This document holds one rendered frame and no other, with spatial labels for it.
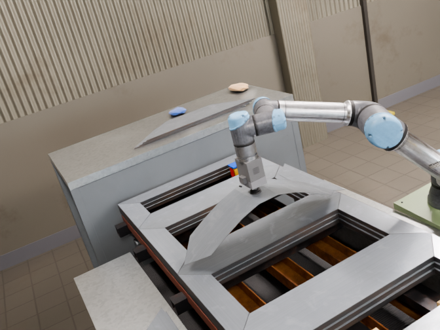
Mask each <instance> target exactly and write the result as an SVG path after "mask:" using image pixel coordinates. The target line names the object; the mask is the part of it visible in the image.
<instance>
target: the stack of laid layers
mask: <svg viewBox="0 0 440 330"><path fill-rule="evenodd" d="M230 174H231V173H230V168H229V166H228V165H227V166H224V167H222V168H219V169H218V170H215V171H213V172H210V173H208V174H206V175H203V176H201V177H199V178H196V179H194V180H192V181H190V182H187V183H185V184H183V185H180V186H178V187H176V188H174V189H171V190H169V191H166V192H164V193H162V194H160V195H157V196H155V197H152V198H150V199H148V200H146V201H143V202H141V204H142V205H143V206H144V207H145V208H146V209H147V210H148V211H149V210H151V209H153V208H156V207H158V206H161V205H163V204H165V203H167V202H169V201H171V200H174V199H176V198H179V197H180V196H183V195H185V194H187V193H190V192H192V191H195V190H197V189H199V188H201V187H203V186H206V185H208V184H210V183H213V182H214V181H217V180H219V179H222V178H224V177H226V176H228V175H230ZM340 194H341V193H340V192H338V191H333V194H332V195H327V194H316V193H305V192H294V193H289V194H286V195H288V196H290V197H292V198H294V199H295V200H297V201H296V202H294V203H292V204H290V205H288V206H286V207H284V208H282V209H280V210H278V211H275V212H273V213H271V214H269V215H267V216H265V217H263V218H261V219H259V220H257V221H255V222H253V223H251V224H249V225H247V226H245V227H242V228H240V229H238V230H236V231H234V232H232V233H230V234H229V235H228V236H227V237H226V238H225V239H224V240H223V242H222V243H221V244H220V246H219V247H218V248H217V249H216V250H215V251H214V253H213V254H212V255H211V256H209V257H206V258H203V259H201V260H198V261H195V262H193V263H189V264H187V265H184V263H183V266H182V267H181V269H180V271H179V272H178V274H177V273H176V272H175V271H174V269H173V268H172V267H171V266H170V265H169V264H168V263H167V262H166V260H165V259H164V258H163V257H162V256H161V254H160V253H159V252H158V251H157V250H156V249H155V247H154V246H153V245H152V244H151V243H150V241H148V239H146V237H145V236H144V235H143V234H142V232H141V231H140V230H139V229H138V228H137V227H136V226H135V225H134V223H133V222H132V221H131V220H130V218H129V217H128V216H127V215H126V214H125V213H124V212H123V211H122V209H121V208H120V207H119V206H118V207H119V210H120V213H121V214H122V216H123V217H124V218H125V219H126V220H127V222H129V224H130V225H131V226H132V227H133V229H134V230H135V231H136V232H137V233H138V234H139V236H140V237H141V238H142V239H143V241H144V242H145V243H146V244H147V245H148V246H149V247H150V249H151V250H152V251H153V253H154V254H155V255H156V256H157V257H158V258H159V259H160V261H161V262H162V263H163V265H164V266H165V267H166V268H167V269H168V270H169V271H170V273H171V274H172V275H173V276H174V278H175V279H176V280H177V281H178V282H179V283H180V285H181V286H182V287H183V289H184V290H185V291H186V292H187V293H188V294H189V295H190V296H191V298H192V299H193V300H194V302H195V303H196V304H197V305H198V306H199V307H200V309H201V310H202V311H203V312H204V313H205V315H207V317H208V318H209V319H210V320H211V322H212V323H213V324H214V326H216V328H217V329H218V330H225V329H224V328H223V326H222V325H221V324H220V323H219V322H218V321H217V320H216V319H215V317H214V316H213V315H212V314H211V312H210V311H209V310H208V309H207V308H206V307H205V306H204V305H203V303H202V302H201V301H200V300H199V298H198V297H197V296H196V295H195V294H194V293H193V292H192V291H191V289H190V288H189V287H188V286H187V284H186V283H185V282H184V281H183V280H182V279H181V278H180V277H179V275H184V274H211V275H212V276H213V277H214V278H215V279H216V280H217V281H218V282H219V283H220V284H221V285H222V284H224V283H226V282H228V281H230V280H232V279H233V278H235V277H237V276H239V275H241V274H243V273H245V272H247V271H249V270H251V269H252V268H255V267H256V266H258V265H260V264H262V263H264V262H266V261H267V260H269V259H271V258H273V257H275V256H277V255H279V254H281V253H283V252H285V251H287V250H288V249H290V248H292V247H294V246H296V245H298V244H300V243H301V242H303V241H305V240H307V239H309V238H311V237H313V236H315V235H317V234H319V233H321V232H323V231H324V230H326V229H328V228H330V227H332V226H334V225H336V224H337V223H341V224H343V225H345V226H346V227H348V228H350V229H352V230H354V231H356V232H358V233H360V234H362V235H364V236H366V237H368V238H369V239H371V240H373V241H375V242H377V241H379V240H380V239H382V238H384V237H385V236H387V235H389V234H388V233H386V232H384V231H382V230H380V229H378V228H376V227H374V226H372V225H369V224H367V223H365V222H363V221H361V220H359V219H357V218H355V217H353V216H351V215H349V214H347V213H345V212H343V211H341V210H339V202H340ZM216 205H217V204H216ZM216 205H214V206H212V207H209V208H207V209H205V210H203V211H200V212H198V213H196V214H194V215H192V216H190V217H188V218H186V219H183V220H181V221H179V222H177V223H174V224H172V225H170V226H168V227H166V228H165V229H166V230H167V231H168V232H169V233H170V234H171V235H172V236H173V237H174V236H177V235H178V234H181V233H183V232H185V231H187V230H189V229H192V228H194V227H196V226H198V225H199V224H200V223H201V222H202V221H203V219H204V218H205V217H206V216H207V215H208V214H209V212H210V211H211V210H212V209H214V207H215V206H216ZM434 274H437V275H439V276H440V259H438V258H436V257H435V256H433V257H432V258H430V259H428V260H427V261H425V262H423V263H422V264H421V265H418V266H417V267H415V268H414V269H412V270H410V271H409V272H407V273H406V274H404V275H402V276H400V277H399V278H398V279H396V280H394V281H392V282H391V283H389V284H388V285H386V286H384V287H383V288H381V289H379V290H378V291H376V292H374V293H373V294H371V295H369V296H368V297H366V298H365V299H363V300H362V301H359V302H358V303H356V304H355V305H353V306H351V307H350V308H348V309H347V310H345V311H344V312H342V313H340V314H339V315H337V316H335V317H334V318H332V319H330V320H329V321H327V322H325V323H324V324H322V325H321V326H319V327H317V328H315V329H314V330H346V329H348V328H349V327H351V326H353V325H354V324H356V323H357V322H359V321H361V320H362V319H363V318H365V317H367V316H368V315H370V314H372V313H373V312H375V311H376V310H378V309H379V308H381V307H383V306H384V305H386V304H388V303H389V302H391V301H392V300H394V299H396V298H397V297H398V296H400V295H402V294H404V293H405V292H406V291H408V290H410V289H411V288H413V287H414V286H416V285H418V284H419V283H421V282H423V281H424V280H426V279H427V278H429V277H430V276H432V275H434Z"/></svg>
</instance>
